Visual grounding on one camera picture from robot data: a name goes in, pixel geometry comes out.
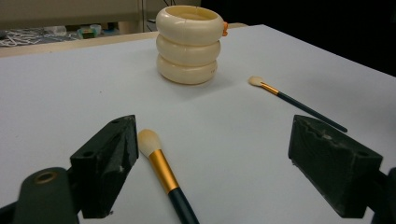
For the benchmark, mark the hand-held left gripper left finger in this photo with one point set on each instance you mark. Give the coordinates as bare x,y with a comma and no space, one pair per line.
102,165

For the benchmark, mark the cream ringed brush holder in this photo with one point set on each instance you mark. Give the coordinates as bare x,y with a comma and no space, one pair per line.
186,53

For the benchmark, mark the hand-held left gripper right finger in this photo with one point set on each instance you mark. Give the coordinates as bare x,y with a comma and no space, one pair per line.
333,168

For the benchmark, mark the large makeup brush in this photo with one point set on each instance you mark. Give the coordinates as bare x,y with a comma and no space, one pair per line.
162,168

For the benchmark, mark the light wooden bench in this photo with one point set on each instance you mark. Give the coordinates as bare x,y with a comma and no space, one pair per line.
62,11

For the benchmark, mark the black curtain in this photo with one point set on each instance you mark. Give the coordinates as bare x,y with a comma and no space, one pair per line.
311,18

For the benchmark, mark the small makeup brush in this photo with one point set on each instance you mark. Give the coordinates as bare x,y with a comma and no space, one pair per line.
299,104

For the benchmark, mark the clear plastic bag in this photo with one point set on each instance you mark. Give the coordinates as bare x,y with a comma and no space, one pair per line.
56,30

